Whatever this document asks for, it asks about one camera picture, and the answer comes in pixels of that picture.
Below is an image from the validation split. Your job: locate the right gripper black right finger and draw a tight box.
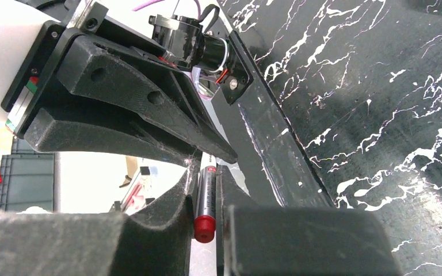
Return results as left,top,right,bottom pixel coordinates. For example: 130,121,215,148
217,166,402,275

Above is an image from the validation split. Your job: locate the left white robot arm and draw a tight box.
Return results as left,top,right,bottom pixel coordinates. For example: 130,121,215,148
0,1,253,165

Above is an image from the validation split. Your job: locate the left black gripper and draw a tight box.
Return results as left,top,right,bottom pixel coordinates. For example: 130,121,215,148
2,3,238,166

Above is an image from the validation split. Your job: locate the red white marker pen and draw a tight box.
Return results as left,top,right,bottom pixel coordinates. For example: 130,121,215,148
193,152,217,244

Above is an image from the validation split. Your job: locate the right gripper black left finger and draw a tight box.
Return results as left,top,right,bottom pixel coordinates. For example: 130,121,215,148
0,162,200,275

